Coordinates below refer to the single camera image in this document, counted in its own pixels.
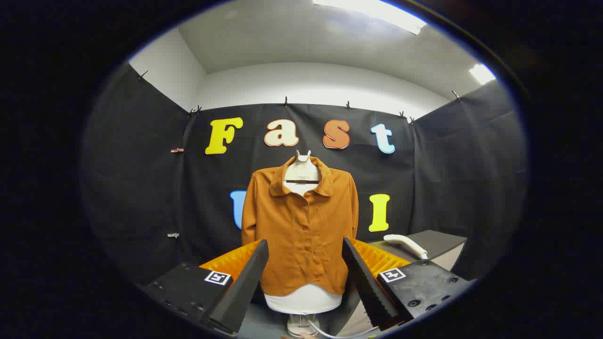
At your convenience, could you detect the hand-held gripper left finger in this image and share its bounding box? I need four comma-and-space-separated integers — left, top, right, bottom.
141, 239, 270, 336

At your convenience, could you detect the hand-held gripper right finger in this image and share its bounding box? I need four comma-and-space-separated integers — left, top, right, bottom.
342, 237, 474, 331

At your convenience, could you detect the white garment steamer head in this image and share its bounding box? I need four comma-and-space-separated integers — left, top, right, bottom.
383, 234, 429, 260

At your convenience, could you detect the orange button-up shirt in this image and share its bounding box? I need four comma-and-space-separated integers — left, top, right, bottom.
241, 156, 359, 297

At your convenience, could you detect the mannequin stand base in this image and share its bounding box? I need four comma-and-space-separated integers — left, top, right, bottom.
286, 313, 321, 338

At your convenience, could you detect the white mannequin torso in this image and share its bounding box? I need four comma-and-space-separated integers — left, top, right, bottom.
264, 150, 343, 315

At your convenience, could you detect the row of black clips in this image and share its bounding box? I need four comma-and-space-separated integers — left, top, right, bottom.
137, 70, 462, 125

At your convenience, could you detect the small ceiling light panel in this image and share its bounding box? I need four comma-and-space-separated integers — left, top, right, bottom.
469, 64, 497, 86

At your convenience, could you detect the long ceiling light panel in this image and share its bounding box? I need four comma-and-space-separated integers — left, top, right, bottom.
312, 0, 427, 35

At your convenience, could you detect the white steamer hose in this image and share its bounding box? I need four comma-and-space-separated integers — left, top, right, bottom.
306, 319, 378, 339

